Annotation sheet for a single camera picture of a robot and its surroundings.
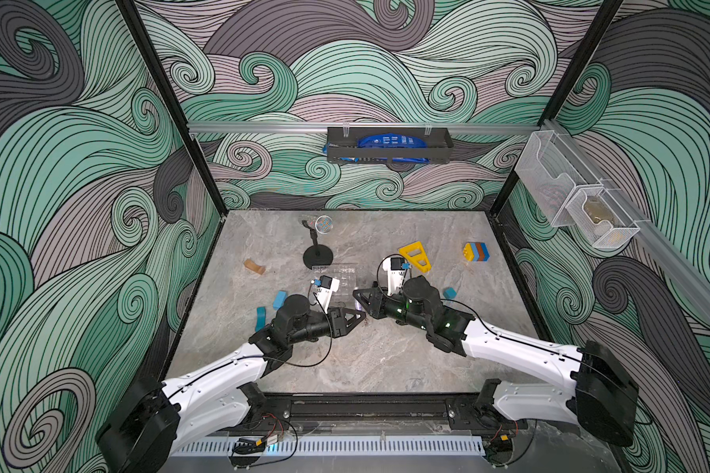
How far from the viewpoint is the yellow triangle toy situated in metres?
1.05

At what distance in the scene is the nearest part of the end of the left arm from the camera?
0.60 metres

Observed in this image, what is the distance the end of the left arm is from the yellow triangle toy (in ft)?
1.49
